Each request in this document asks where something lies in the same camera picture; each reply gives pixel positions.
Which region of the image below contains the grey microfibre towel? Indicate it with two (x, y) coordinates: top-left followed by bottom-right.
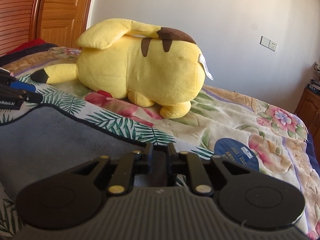
(0, 103), (151, 201)

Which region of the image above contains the dark blue blanket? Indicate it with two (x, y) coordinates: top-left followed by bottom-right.
(0, 43), (57, 67)

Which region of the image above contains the red blanket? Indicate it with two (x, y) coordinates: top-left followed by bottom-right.
(5, 38), (46, 55)

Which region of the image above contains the palm leaf print cloth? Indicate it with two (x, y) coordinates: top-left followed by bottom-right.
(1, 84), (213, 239)

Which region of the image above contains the dark blue paper cup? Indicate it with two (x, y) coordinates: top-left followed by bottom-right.
(214, 138), (259, 171)

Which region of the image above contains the slatted wooden wardrobe door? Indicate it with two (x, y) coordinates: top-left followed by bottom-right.
(0, 0), (34, 55)

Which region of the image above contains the wooden panel door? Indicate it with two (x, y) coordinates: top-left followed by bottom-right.
(35, 0), (91, 49)

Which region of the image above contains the floral bed quilt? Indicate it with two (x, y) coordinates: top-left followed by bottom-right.
(1, 47), (319, 239)

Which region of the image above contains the yellow Pikachu plush toy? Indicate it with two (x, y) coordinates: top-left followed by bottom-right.
(31, 18), (212, 119)

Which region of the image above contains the wooden side cabinet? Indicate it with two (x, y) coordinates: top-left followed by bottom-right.
(295, 88), (320, 148)

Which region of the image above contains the stack of books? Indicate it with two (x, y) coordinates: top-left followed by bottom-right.
(309, 79), (320, 90)

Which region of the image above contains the white wall switch socket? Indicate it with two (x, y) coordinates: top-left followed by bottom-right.
(260, 36), (278, 51)

